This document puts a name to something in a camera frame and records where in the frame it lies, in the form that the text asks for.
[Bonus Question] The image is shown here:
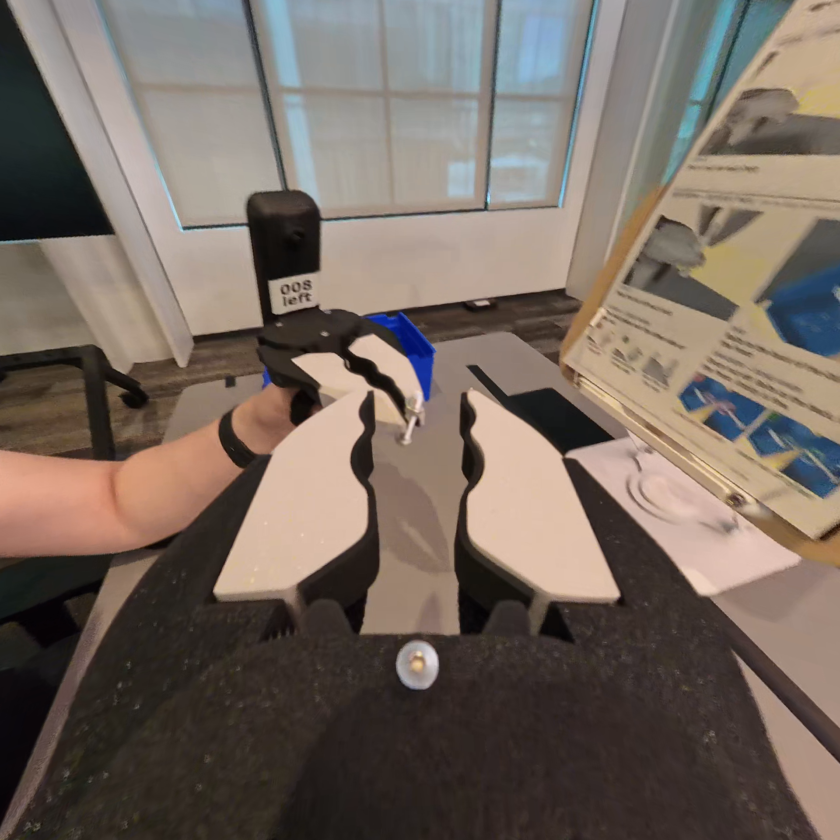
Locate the black rolling monitor stand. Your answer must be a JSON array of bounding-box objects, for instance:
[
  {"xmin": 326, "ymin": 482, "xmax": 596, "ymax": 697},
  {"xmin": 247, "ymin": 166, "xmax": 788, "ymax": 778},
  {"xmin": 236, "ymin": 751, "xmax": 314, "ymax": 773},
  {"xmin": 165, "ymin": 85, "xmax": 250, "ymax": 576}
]
[{"xmin": 0, "ymin": 344, "xmax": 151, "ymax": 460}]

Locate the dark teal office chair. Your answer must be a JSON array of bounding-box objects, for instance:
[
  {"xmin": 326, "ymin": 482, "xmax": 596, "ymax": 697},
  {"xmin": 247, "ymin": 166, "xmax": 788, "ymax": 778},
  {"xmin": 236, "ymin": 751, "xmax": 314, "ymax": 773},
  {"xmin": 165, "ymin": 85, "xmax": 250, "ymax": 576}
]
[{"xmin": 0, "ymin": 553, "xmax": 114, "ymax": 621}]

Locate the wooden instruction board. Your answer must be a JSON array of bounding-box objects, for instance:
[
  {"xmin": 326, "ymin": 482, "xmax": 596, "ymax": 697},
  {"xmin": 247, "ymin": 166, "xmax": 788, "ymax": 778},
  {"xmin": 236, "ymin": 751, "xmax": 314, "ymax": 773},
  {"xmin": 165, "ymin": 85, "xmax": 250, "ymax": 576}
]
[{"xmin": 560, "ymin": 0, "xmax": 840, "ymax": 568}]

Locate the person's left forearm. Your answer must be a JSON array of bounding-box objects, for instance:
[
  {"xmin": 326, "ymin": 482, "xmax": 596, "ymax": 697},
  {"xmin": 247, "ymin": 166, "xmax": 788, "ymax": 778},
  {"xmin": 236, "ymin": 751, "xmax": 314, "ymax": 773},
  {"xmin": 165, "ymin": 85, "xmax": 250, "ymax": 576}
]
[{"xmin": 0, "ymin": 420, "xmax": 247, "ymax": 559}]

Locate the person's left hand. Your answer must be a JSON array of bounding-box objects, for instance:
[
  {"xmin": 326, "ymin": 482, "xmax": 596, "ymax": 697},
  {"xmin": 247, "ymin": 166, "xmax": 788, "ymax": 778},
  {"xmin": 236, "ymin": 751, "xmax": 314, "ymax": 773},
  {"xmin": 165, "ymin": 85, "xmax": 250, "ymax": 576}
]
[{"xmin": 233, "ymin": 386, "xmax": 324, "ymax": 455}]

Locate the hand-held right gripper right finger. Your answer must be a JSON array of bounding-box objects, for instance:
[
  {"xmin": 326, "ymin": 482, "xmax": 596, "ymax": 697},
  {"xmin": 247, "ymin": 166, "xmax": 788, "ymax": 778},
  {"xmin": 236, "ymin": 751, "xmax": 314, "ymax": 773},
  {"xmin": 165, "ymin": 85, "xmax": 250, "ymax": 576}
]
[{"xmin": 454, "ymin": 389, "xmax": 622, "ymax": 636}]

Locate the large black monitor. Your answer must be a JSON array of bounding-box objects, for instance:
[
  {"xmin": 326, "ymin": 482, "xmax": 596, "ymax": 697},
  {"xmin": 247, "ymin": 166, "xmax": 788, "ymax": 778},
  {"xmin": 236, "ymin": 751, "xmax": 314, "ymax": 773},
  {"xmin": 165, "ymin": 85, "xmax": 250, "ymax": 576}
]
[{"xmin": 0, "ymin": 0, "xmax": 116, "ymax": 245}]

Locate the steel threaded bolt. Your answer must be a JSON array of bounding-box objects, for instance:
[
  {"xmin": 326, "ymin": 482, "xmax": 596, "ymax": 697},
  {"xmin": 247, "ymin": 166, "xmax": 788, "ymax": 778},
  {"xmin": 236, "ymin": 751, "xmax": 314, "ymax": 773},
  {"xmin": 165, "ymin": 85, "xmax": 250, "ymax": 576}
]
[{"xmin": 395, "ymin": 392, "xmax": 427, "ymax": 447}]

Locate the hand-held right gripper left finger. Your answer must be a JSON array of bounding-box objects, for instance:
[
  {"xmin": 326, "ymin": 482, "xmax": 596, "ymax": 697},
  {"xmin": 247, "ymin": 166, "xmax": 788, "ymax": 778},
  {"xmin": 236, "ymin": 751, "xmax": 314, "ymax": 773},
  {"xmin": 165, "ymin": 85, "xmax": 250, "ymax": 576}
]
[{"xmin": 212, "ymin": 390, "xmax": 382, "ymax": 634}]

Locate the blue plastic bin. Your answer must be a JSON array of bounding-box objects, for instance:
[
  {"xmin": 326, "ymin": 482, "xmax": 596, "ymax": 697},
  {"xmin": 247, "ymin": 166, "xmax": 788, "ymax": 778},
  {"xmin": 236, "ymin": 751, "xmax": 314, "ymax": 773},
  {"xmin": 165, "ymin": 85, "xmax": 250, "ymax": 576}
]
[{"xmin": 262, "ymin": 311, "xmax": 437, "ymax": 403}]

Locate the large paned window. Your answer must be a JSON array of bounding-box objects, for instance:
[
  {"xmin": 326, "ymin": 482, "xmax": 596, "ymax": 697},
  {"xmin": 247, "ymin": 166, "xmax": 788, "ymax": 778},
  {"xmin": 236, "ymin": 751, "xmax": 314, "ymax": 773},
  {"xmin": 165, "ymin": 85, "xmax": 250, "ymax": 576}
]
[{"xmin": 98, "ymin": 0, "xmax": 595, "ymax": 228}]

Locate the black wristband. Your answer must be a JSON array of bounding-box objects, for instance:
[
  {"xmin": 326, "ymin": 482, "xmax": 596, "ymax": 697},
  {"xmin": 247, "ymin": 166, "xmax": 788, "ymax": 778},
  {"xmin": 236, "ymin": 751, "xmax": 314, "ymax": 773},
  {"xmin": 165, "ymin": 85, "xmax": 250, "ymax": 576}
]
[{"xmin": 218, "ymin": 410, "xmax": 261, "ymax": 469}]

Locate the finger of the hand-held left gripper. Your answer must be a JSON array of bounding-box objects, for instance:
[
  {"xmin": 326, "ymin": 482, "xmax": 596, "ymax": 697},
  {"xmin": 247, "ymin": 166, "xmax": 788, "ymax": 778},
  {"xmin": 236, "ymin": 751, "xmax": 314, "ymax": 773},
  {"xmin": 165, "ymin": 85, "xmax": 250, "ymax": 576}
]
[
  {"xmin": 341, "ymin": 332, "xmax": 426, "ymax": 414},
  {"xmin": 290, "ymin": 352, "xmax": 403, "ymax": 425}
]

